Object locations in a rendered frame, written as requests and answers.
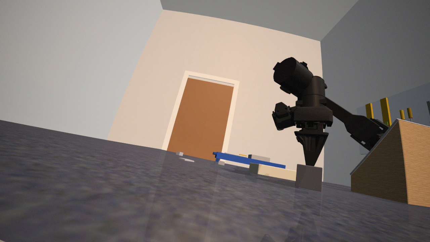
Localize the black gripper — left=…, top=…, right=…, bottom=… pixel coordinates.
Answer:
left=291, top=94, right=333, bottom=166

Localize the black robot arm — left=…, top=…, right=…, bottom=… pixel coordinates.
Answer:
left=272, top=57, right=389, bottom=151

